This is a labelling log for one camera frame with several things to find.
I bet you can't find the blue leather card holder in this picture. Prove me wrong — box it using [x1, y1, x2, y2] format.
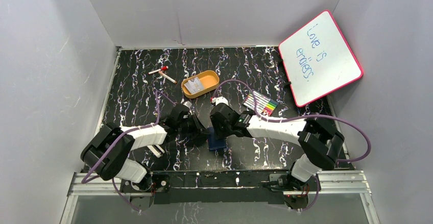
[207, 127, 227, 151]

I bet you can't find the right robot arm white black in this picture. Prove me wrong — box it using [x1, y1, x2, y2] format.
[210, 103, 345, 190]

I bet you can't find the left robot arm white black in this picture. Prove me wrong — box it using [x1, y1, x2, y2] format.
[80, 104, 210, 191]

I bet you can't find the white eraser block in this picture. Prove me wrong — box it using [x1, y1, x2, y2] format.
[147, 145, 165, 158]

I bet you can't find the orange oval tray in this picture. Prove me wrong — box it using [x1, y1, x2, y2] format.
[181, 70, 220, 98]

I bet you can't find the pack of coloured markers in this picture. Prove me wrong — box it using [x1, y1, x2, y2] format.
[242, 90, 279, 116]

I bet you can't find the white marker pen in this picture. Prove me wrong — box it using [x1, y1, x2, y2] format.
[158, 71, 177, 84]

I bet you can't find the red capped marker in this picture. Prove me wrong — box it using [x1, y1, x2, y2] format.
[148, 66, 168, 75]

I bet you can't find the pink framed whiteboard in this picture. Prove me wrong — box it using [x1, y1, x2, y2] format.
[278, 10, 364, 107]

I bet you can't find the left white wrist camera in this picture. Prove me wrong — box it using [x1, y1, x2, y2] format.
[183, 101, 192, 109]

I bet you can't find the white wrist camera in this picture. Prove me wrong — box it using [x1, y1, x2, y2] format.
[211, 96, 229, 106]
[183, 101, 192, 109]

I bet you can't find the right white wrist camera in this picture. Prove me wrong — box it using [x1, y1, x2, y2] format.
[211, 96, 229, 106]

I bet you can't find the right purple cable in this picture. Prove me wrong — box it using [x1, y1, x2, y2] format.
[211, 79, 372, 212]

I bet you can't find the purple cable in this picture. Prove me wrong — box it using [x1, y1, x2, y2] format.
[80, 90, 177, 213]
[211, 79, 372, 212]

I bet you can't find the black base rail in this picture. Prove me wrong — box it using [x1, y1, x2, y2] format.
[120, 170, 322, 211]

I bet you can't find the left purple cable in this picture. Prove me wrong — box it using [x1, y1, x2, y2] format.
[80, 90, 177, 213]

